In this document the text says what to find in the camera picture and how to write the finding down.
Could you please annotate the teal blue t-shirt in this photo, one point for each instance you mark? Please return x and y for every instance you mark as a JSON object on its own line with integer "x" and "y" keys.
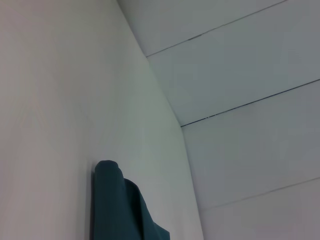
{"x": 120, "y": 205}

